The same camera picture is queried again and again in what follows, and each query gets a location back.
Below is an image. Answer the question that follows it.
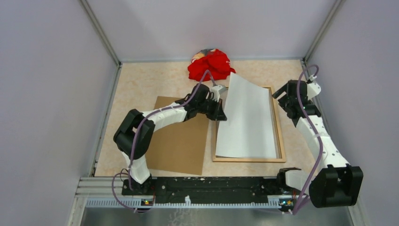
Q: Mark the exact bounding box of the printed photo sheet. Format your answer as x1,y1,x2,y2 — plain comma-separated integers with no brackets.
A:
215,73,277,159

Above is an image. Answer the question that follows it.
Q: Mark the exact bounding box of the red crumpled cloth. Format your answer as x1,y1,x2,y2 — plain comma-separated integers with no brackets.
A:
187,48,236,81

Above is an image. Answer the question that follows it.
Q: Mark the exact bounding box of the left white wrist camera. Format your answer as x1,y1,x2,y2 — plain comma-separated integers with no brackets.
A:
210,85,228,102

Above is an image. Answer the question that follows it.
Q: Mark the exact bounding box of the wooden picture frame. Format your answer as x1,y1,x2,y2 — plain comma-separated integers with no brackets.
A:
211,87,287,163

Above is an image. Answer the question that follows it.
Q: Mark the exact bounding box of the aluminium front rail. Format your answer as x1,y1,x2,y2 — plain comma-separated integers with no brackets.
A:
74,176,359,209

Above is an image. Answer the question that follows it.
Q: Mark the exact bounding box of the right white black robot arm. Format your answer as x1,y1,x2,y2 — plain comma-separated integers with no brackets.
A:
272,80,364,208

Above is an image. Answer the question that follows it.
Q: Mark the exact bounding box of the brown cardboard backing board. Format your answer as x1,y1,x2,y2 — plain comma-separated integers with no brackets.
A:
145,114,209,177

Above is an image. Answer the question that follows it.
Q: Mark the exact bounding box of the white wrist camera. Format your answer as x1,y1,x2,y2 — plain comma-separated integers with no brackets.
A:
210,85,228,102
307,74,321,99

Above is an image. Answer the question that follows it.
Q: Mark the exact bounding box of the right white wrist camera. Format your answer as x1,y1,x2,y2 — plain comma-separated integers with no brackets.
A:
307,74,321,99

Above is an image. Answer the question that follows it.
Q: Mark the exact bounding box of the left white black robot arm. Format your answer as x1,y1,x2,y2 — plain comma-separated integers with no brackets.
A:
113,83,227,195

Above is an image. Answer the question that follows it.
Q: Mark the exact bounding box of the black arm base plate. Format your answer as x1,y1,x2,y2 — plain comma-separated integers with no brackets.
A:
121,177,300,204

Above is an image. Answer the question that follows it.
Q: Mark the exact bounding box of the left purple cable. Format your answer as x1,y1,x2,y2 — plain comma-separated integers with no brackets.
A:
111,69,219,214

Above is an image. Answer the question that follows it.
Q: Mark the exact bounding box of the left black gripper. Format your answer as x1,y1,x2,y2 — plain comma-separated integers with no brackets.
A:
197,96,227,121

